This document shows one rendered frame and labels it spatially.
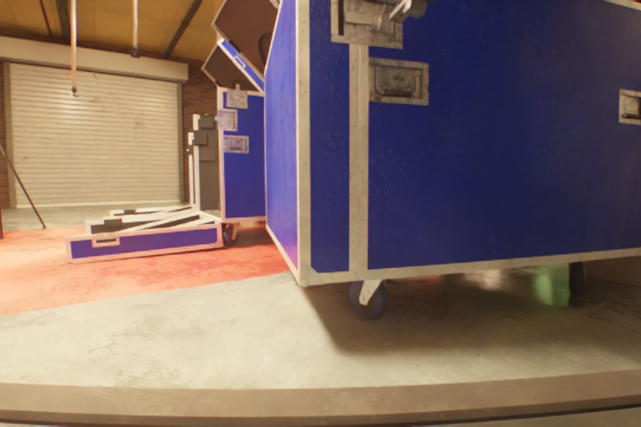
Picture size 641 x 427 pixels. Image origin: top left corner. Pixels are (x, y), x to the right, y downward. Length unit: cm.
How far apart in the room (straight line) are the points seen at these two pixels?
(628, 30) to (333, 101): 98
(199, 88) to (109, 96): 189
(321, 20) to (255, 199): 147
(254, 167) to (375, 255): 143
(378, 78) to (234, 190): 141
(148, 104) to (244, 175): 617
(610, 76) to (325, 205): 95
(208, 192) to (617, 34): 263
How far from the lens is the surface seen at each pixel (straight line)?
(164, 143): 807
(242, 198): 211
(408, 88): 89
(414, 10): 68
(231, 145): 212
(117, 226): 290
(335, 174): 77
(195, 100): 849
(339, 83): 81
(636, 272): 175
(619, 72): 137
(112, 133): 798
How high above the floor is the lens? 39
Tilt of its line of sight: 5 degrees down
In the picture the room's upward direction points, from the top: straight up
